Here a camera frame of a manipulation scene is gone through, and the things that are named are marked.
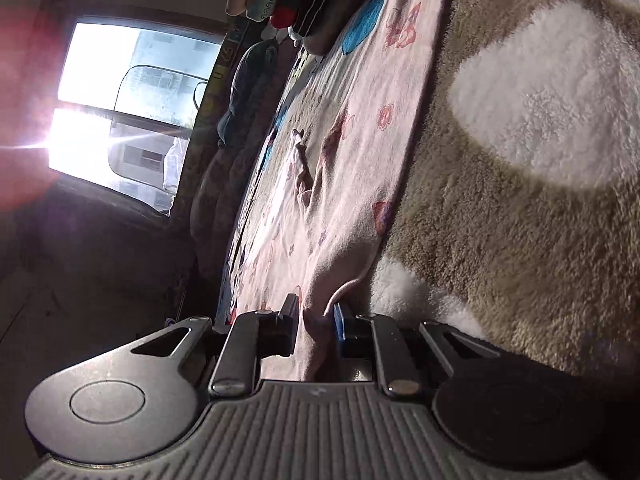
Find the colourful bed bumper rail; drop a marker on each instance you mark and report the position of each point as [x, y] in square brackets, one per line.
[204, 138]

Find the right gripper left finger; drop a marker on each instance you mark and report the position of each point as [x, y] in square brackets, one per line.
[193, 357]

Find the dark teal folded blanket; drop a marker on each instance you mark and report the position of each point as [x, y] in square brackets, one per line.
[253, 75]

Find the beige folded garment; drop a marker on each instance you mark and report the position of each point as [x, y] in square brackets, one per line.
[333, 16]

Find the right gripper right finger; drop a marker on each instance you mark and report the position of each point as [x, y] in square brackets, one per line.
[406, 361]

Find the pink patterned baby garment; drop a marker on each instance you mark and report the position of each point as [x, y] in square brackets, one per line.
[323, 192]

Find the red folded garment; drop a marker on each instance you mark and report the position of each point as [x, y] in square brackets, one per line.
[283, 17]

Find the window frame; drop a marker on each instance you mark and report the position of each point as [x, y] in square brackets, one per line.
[128, 98]

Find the Mickey Mouse plush blanket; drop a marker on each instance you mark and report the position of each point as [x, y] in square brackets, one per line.
[517, 216]

